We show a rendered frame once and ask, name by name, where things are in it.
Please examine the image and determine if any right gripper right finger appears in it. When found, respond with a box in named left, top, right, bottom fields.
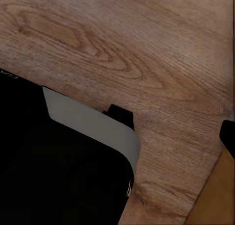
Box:
left=219, top=120, right=235, bottom=160

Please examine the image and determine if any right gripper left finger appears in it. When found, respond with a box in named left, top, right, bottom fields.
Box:
left=0, top=120, right=25, bottom=179

